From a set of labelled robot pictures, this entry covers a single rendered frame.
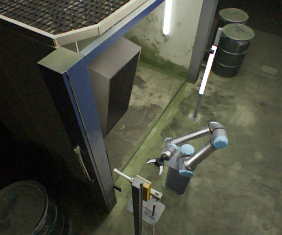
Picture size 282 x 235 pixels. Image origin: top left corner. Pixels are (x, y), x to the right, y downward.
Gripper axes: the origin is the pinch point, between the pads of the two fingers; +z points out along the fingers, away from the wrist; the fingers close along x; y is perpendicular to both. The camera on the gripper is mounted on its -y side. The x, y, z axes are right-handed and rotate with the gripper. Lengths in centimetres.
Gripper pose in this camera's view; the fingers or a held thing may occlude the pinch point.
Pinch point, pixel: (152, 169)
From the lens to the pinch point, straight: 204.4
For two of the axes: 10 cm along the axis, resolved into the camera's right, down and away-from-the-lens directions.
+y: -2.4, 6.0, 7.7
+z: -6.4, 5.0, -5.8
